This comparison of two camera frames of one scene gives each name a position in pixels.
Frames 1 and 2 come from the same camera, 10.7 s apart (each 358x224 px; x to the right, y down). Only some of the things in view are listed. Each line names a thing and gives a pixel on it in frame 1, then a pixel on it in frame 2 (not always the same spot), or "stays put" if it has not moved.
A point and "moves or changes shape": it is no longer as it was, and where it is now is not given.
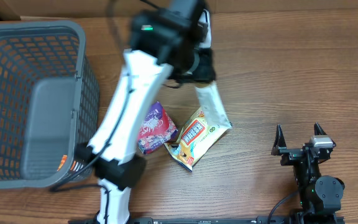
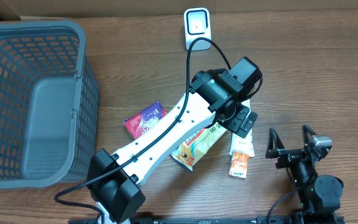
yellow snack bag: x=196 y=139 stays put
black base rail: x=266 y=219 stays put
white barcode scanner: x=204 y=30 stays put
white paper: x=214 y=112 moves or changes shape
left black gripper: x=205 y=71 to x=237 y=122
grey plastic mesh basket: x=40 y=103 stays put
